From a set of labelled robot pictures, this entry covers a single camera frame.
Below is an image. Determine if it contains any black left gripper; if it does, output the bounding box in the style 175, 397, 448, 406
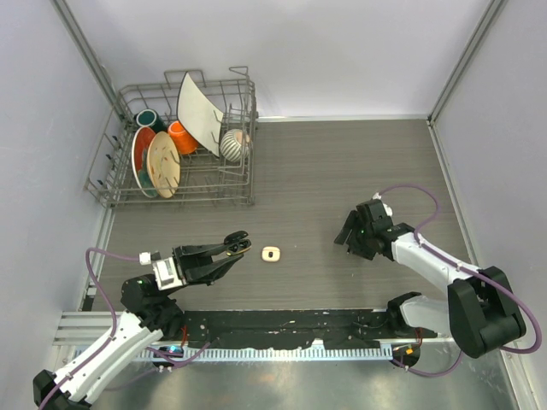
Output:
161, 240, 243, 297

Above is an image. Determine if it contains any black earbud charging case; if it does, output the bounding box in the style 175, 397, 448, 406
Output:
224, 231, 251, 256

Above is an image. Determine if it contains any beige earbud charging case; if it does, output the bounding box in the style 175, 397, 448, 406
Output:
261, 246, 281, 263

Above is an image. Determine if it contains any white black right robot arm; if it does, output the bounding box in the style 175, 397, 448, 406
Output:
334, 198, 526, 358

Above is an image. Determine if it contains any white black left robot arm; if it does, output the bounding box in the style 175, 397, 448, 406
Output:
32, 231, 251, 409

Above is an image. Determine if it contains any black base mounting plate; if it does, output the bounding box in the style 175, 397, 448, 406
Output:
162, 309, 437, 350

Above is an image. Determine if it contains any beige speckled round plate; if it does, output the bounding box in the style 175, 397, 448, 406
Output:
146, 132, 180, 199

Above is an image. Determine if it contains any orange mug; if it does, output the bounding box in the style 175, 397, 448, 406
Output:
168, 121, 199, 155

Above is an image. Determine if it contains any striped black white cup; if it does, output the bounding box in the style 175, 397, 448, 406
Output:
220, 129, 250, 163

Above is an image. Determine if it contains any red green round plate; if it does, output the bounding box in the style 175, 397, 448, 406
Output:
132, 126, 158, 198

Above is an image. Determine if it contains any dark green mug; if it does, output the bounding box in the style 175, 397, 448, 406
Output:
134, 108, 168, 133

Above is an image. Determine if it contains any white square plate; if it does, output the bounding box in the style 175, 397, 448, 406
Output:
177, 72, 224, 157

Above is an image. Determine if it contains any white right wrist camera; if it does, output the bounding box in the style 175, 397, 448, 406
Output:
373, 192, 393, 217

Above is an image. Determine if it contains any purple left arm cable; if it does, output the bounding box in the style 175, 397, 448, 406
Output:
40, 247, 210, 410

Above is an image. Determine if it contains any white slotted cable duct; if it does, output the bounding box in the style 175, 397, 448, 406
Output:
74, 345, 393, 363

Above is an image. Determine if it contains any grey wire dish rack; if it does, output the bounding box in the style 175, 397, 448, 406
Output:
84, 67, 257, 208

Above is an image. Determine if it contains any aluminium frame rail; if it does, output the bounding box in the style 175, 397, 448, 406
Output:
53, 312, 112, 346

